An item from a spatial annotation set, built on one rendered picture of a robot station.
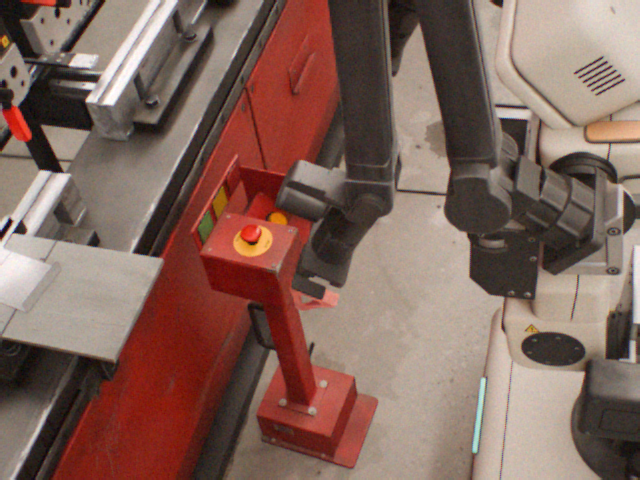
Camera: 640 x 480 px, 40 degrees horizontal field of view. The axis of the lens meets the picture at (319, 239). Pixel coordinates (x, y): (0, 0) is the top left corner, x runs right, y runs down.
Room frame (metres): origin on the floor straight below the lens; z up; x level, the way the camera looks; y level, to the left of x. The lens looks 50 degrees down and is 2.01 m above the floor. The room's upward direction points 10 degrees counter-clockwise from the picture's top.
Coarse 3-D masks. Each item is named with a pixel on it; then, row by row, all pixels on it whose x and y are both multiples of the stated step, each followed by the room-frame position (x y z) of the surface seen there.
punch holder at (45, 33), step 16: (0, 0) 1.15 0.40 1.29; (16, 0) 1.14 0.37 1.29; (80, 0) 1.25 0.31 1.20; (16, 16) 1.15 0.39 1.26; (32, 16) 1.15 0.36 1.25; (48, 16) 1.17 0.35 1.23; (64, 16) 1.21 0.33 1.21; (80, 16) 1.24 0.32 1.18; (16, 32) 1.16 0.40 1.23; (32, 32) 1.14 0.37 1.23; (48, 32) 1.16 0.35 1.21; (64, 32) 1.19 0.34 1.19; (32, 48) 1.15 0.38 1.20; (48, 48) 1.15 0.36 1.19
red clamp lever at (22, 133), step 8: (0, 88) 1.00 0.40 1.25; (0, 96) 0.99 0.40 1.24; (8, 96) 0.98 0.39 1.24; (8, 104) 0.99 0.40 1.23; (8, 112) 0.99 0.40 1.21; (16, 112) 0.99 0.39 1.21; (8, 120) 0.99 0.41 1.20; (16, 120) 0.99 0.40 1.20; (24, 120) 1.00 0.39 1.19; (16, 128) 0.99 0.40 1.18; (24, 128) 0.99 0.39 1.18; (16, 136) 0.99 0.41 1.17; (24, 136) 0.99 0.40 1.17
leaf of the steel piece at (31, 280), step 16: (16, 256) 0.91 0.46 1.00; (0, 272) 0.88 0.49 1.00; (16, 272) 0.87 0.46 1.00; (32, 272) 0.87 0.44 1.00; (48, 272) 0.85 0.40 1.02; (0, 288) 0.85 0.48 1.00; (16, 288) 0.84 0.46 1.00; (32, 288) 0.84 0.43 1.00; (16, 304) 0.81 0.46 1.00; (32, 304) 0.80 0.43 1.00
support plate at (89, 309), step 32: (32, 256) 0.90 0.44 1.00; (64, 256) 0.89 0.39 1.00; (96, 256) 0.88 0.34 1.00; (128, 256) 0.87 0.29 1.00; (64, 288) 0.83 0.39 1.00; (96, 288) 0.82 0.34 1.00; (128, 288) 0.81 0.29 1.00; (0, 320) 0.79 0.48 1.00; (32, 320) 0.78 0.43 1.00; (64, 320) 0.77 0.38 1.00; (96, 320) 0.76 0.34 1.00; (128, 320) 0.75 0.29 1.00; (96, 352) 0.70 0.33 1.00
